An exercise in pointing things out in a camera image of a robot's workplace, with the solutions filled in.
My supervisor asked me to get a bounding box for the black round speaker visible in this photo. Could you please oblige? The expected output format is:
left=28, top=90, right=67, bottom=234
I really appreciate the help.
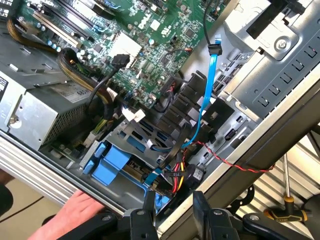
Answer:
left=185, top=163, right=208, bottom=189

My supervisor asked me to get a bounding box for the person's left hand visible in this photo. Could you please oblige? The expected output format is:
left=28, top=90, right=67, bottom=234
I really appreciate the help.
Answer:
left=27, top=189, right=106, bottom=240

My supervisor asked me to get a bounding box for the sleeved yellow cable bundle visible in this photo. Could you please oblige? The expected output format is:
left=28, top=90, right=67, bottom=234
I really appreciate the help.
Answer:
left=6, top=17, right=60, bottom=54
left=56, top=47, right=119, bottom=131

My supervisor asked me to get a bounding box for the black ribbed fan duct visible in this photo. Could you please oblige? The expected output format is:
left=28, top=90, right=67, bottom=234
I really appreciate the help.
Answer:
left=159, top=71, right=236, bottom=143

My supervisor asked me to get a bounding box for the black expansion slot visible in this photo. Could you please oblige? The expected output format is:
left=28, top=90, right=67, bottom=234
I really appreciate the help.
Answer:
left=48, top=0, right=97, bottom=30

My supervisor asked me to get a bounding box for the red black twisted wire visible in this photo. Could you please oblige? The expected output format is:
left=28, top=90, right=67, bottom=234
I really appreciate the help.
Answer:
left=192, top=140, right=276, bottom=174

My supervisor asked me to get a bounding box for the silver drive cage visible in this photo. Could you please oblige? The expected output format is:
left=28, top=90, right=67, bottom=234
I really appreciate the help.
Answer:
left=219, top=0, right=320, bottom=121

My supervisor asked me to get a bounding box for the white wire plug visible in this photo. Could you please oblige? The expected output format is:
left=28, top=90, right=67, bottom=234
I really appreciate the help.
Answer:
left=121, top=108, right=146, bottom=123

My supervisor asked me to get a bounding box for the white expansion slot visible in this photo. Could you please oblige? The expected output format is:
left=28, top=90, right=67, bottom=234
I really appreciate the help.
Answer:
left=31, top=11, right=82, bottom=50

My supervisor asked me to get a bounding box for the metal disk bay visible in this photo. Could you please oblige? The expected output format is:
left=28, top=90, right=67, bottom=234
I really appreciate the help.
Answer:
left=79, top=117, right=193, bottom=216

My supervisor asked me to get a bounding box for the open metal PC case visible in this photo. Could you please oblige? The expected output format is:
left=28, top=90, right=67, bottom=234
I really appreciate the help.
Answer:
left=0, top=0, right=320, bottom=240

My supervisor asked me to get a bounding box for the black plug wire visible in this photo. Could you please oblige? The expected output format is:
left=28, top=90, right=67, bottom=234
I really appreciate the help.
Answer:
left=88, top=53, right=131, bottom=111

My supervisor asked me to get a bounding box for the yellow black screwdriver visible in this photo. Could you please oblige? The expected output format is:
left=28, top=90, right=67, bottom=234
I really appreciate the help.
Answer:
left=263, top=152, right=313, bottom=225

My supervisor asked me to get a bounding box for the green Dell motherboard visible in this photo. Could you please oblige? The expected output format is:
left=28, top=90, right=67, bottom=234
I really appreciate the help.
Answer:
left=14, top=0, right=227, bottom=105

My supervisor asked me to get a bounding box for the silver chipset heatsink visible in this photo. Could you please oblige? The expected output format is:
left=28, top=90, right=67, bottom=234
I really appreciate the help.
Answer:
left=109, top=33, right=142, bottom=65

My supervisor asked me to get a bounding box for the black strap on cage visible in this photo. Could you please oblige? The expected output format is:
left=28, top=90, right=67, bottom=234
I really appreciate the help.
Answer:
left=246, top=0, right=306, bottom=40

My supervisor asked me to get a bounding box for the silver power supply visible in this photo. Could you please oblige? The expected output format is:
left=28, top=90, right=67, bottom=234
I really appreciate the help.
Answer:
left=0, top=71, right=101, bottom=151

